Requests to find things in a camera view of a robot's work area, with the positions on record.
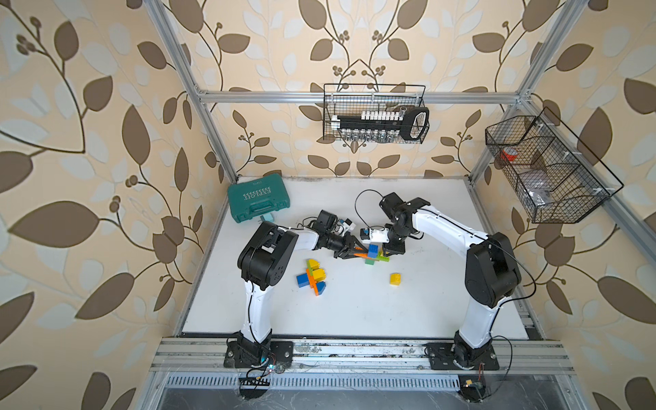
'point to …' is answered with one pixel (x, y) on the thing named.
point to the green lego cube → (369, 261)
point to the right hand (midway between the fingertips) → (388, 246)
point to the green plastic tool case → (258, 196)
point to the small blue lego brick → (302, 280)
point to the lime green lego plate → (382, 258)
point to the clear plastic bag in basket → (538, 185)
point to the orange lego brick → (313, 283)
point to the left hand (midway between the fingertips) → (360, 249)
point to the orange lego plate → (362, 254)
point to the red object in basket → (509, 153)
